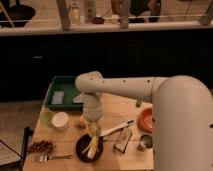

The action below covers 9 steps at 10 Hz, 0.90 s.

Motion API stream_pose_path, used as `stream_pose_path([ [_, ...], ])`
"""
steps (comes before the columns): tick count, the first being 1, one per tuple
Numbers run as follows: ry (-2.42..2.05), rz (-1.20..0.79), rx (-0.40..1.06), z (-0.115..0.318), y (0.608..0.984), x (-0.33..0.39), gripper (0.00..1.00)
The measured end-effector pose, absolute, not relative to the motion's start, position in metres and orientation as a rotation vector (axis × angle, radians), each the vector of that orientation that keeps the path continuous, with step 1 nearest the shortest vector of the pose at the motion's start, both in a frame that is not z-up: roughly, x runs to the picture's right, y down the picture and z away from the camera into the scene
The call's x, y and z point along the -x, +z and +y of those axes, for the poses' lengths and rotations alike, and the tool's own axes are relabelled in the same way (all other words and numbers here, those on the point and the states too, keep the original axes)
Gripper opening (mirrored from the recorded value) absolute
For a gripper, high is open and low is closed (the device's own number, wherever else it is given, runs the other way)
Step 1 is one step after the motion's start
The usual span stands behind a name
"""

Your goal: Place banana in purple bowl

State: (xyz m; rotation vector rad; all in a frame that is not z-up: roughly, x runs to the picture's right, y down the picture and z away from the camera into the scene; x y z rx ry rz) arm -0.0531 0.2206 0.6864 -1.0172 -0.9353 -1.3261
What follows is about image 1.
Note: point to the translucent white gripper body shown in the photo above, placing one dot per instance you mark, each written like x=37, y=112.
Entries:
x=92, y=112

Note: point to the yellow banana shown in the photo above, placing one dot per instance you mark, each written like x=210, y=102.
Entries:
x=92, y=147

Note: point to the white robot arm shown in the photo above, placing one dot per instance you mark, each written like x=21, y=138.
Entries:
x=182, y=113

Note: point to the dark purple bowl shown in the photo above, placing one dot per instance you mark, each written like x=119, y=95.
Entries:
x=83, y=146

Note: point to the orange bowl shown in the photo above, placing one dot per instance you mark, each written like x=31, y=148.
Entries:
x=145, y=120

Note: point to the orange toy fruit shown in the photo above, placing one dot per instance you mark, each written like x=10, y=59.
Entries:
x=82, y=121

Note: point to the grey triangular cloth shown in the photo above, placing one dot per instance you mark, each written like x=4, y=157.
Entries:
x=78, y=98

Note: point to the white cup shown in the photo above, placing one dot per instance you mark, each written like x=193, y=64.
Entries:
x=60, y=121

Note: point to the green plastic tray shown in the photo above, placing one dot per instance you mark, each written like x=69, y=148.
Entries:
x=65, y=85

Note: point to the dark rectangular brush block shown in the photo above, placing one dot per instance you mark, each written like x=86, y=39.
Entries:
x=123, y=140

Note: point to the light green cup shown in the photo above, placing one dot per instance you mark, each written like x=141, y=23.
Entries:
x=46, y=118

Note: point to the green pepper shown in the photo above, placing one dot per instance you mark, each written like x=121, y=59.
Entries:
x=138, y=102

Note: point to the metal cup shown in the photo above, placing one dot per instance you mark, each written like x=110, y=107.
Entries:
x=146, y=142

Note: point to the silver fork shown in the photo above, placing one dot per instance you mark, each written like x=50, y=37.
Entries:
x=44, y=158

